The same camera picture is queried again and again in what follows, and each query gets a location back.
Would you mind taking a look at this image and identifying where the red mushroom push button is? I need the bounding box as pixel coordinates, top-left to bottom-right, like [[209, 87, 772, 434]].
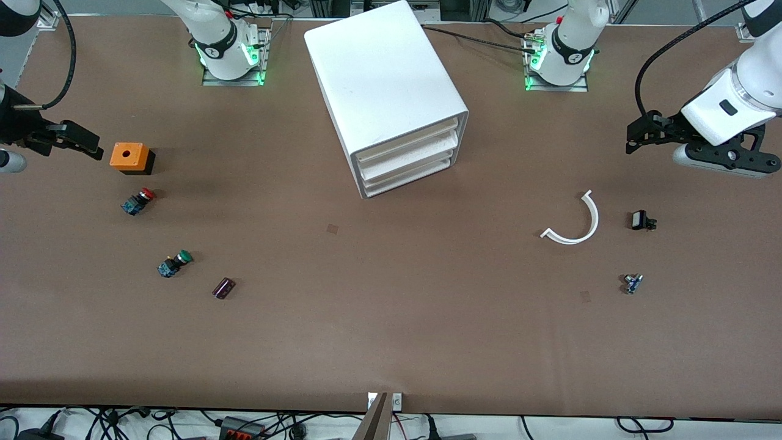
[[120, 188, 156, 216]]

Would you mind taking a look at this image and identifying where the brown camera mount pole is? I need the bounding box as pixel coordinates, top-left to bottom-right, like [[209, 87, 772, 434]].
[[353, 392, 392, 440]]

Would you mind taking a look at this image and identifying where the white plastic drawer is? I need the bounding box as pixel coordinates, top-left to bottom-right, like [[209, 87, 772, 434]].
[[355, 125, 459, 166], [362, 161, 453, 196], [359, 147, 456, 182]]

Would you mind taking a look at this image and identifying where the white curved plastic strip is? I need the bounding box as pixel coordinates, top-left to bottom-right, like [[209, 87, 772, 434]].
[[540, 189, 600, 245]]

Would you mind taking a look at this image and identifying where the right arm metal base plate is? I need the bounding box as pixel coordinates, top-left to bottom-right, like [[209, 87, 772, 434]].
[[202, 26, 271, 87]]

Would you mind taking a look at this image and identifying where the orange button enclosure box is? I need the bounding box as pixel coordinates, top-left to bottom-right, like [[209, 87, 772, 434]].
[[109, 142, 156, 176]]

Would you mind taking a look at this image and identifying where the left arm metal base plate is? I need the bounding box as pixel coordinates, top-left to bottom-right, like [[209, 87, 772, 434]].
[[524, 31, 590, 93]]

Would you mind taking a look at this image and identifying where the black cable on table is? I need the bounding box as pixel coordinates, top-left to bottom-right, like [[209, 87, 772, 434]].
[[422, 24, 537, 53], [483, 18, 544, 41]]

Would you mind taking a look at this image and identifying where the black red power strip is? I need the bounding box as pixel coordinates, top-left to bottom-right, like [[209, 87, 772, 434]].
[[220, 416, 265, 440]]

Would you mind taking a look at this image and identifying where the white drawer cabinet housing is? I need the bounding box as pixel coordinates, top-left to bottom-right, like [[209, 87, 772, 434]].
[[304, 0, 470, 200]]

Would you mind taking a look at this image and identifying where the black looped floor cable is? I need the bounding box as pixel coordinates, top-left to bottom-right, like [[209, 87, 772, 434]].
[[616, 417, 674, 434]]

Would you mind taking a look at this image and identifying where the green push button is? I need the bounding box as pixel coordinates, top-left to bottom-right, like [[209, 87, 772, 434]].
[[157, 250, 194, 279]]

